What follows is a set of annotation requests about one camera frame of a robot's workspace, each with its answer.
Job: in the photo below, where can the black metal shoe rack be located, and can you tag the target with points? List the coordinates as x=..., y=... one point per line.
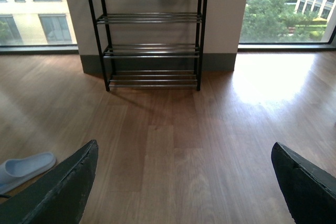
x=148, y=78

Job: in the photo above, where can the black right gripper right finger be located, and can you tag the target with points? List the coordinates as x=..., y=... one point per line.
x=309, y=191

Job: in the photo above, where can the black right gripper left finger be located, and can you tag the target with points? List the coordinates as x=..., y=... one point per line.
x=60, y=195

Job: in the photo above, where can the light blue slipper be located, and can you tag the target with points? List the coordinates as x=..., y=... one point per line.
x=15, y=172

